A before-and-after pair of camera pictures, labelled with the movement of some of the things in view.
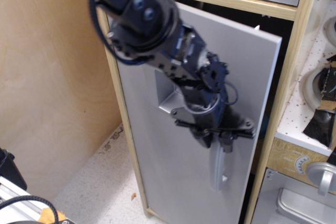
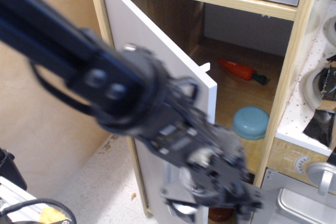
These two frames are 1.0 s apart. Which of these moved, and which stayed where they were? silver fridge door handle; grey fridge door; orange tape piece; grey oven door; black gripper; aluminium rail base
Moved: black gripper; grey fridge door; silver fridge door handle
Stayed: orange tape piece; grey oven door; aluminium rail base
